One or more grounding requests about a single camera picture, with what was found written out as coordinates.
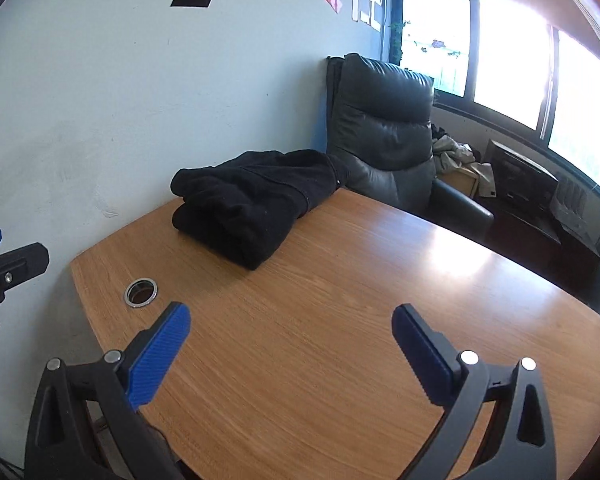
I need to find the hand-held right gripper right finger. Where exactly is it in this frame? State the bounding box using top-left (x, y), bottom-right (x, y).
top-left (391, 303), bottom-right (557, 480)

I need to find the dark wooden cabinet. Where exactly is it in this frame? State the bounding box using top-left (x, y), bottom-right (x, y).
top-left (480, 195), bottom-right (563, 261)
top-left (555, 230), bottom-right (600, 286)

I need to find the green potted plant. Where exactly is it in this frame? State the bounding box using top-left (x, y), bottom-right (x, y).
top-left (387, 20), bottom-right (411, 68)

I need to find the pile of beige clothes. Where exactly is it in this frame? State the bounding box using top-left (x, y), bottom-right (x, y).
top-left (431, 125), bottom-right (498, 198)

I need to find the black fleece jacket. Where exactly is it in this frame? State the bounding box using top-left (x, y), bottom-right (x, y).
top-left (170, 149), bottom-right (351, 271)

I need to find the dark leather armchair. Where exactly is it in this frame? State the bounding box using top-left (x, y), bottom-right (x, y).
top-left (326, 52), bottom-right (496, 241)

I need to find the metal table cable grommet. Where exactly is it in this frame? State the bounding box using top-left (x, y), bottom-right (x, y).
top-left (124, 276), bottom-right (159, 307)

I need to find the window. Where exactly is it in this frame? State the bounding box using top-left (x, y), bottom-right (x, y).
top-left (397, 0), bottom-right (600, 201)

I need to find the light wooden cabinet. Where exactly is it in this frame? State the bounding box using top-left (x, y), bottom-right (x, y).
top-left (439, 167), bottom-right (481, 196)

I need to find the black microwave oven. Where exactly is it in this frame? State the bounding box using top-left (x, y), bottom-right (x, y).
top-left (484, 139), bottom-right (561, 211)

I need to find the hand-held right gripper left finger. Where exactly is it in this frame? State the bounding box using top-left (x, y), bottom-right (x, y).
top-left (24, 301), bottom-right (192, 480)

